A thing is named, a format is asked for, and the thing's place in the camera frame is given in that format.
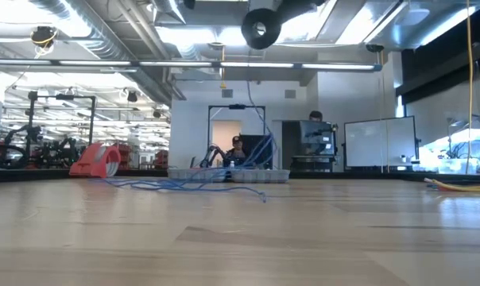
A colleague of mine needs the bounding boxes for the blue ethernet cord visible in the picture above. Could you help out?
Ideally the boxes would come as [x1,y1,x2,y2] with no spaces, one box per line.
[89,79,280,204]

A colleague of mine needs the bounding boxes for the long ceiling light strip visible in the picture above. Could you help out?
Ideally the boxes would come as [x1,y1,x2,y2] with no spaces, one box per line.
[0,58,383,73]

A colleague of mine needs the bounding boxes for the dark monitor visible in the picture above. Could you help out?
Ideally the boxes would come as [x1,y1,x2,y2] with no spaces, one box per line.
[298,120,335,157]

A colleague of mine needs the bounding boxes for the black computer green lights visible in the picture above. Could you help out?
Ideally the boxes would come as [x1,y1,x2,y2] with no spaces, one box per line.
[239,133,273,170]

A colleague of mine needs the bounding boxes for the black equipment stand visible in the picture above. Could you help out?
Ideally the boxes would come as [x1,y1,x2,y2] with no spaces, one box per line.
[290,153,338,173]

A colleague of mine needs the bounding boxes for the red storage bin rack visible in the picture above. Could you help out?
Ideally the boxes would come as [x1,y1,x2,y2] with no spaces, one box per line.
[153,149,170,171]

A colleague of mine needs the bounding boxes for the whiteboard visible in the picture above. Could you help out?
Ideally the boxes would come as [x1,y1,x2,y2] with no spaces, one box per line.
[343,115,419,168]

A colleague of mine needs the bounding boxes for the grey tray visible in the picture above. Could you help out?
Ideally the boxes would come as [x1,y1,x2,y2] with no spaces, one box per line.
[167,168,291,184]

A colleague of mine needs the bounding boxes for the red tape dispenser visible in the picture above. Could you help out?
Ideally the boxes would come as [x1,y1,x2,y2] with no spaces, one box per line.
[68,141,122,179]

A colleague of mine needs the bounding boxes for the clear plastic bin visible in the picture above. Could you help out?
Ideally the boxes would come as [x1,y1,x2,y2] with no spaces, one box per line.
[436,157,480,176]

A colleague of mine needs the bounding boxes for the yellow hanging pendant cord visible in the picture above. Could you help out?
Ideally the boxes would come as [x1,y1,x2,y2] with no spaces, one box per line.
[219,42,228,90]

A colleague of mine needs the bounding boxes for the silver ceiling air duct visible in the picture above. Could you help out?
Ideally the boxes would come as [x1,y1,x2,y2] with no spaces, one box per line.
[27,0,188,105]

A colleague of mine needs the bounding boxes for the black camera rig frame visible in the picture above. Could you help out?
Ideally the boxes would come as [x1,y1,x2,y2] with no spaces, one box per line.
[206,103,267,170]
[26,90,98,147]

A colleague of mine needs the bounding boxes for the black yellow ceiling cord reel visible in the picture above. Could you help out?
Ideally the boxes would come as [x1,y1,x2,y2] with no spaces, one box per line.
[29,25,60,56]

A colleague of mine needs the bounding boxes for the yellow power cord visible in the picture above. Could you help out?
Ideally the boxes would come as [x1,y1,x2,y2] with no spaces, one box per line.
[464,0,475,176]

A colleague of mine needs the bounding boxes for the orange cable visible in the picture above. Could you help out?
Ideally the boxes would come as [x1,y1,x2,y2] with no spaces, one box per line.
[435,185,468,194]

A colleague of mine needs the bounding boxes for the yellow cable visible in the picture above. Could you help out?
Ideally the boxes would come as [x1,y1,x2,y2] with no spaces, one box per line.
[423,177,480,194]

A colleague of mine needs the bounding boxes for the black table frame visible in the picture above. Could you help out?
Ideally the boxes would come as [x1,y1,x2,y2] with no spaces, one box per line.
[0,168,480,185]

